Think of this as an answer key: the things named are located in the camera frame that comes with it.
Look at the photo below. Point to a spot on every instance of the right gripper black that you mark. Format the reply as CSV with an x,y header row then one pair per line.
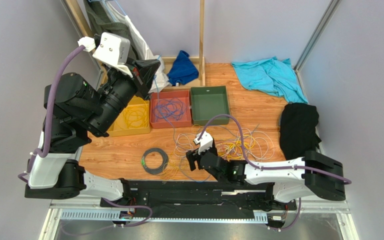
x,y
198,159

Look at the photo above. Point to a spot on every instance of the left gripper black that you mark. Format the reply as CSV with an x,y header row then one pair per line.
x,y
142,73

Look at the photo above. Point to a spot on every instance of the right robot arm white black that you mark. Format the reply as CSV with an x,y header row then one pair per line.
x,y
311,174

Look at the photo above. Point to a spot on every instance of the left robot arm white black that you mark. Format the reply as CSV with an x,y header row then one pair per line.
x,y
79,112

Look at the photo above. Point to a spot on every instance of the white garment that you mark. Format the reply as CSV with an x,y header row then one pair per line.
x,y
142,49

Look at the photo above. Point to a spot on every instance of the dark blue cloth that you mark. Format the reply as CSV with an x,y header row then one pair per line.
x,y
183,71

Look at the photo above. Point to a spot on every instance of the red plastic bin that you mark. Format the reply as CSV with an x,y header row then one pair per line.
x,y
170,109

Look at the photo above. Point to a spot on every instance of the yellow plastic bin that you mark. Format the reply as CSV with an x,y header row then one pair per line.
x,y
133,120

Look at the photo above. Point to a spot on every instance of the olive green garment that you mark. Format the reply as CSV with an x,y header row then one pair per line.
x,y
100,21

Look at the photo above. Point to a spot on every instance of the green plastic bin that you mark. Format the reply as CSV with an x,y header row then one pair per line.
x,y
207,102

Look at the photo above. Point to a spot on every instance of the black cloth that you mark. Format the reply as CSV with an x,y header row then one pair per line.
x,y
298,135

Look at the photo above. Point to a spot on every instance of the cyan cloth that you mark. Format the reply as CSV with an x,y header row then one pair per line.
x,y
271,76

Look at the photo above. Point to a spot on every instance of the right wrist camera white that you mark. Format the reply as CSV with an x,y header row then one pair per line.
x,y
204,141

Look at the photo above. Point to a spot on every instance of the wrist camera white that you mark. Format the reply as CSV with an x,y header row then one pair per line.
x,y
112,50
204,141

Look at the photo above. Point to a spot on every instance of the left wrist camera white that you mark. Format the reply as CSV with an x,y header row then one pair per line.
x,y
112,50

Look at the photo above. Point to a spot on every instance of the wooden rack frame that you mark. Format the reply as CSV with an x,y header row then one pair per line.
x,y
78,18

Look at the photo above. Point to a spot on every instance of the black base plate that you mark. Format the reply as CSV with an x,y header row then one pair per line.
x,y
157,193

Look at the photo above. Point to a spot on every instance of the aluminium rail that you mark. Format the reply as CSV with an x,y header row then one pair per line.
x,y
85,208

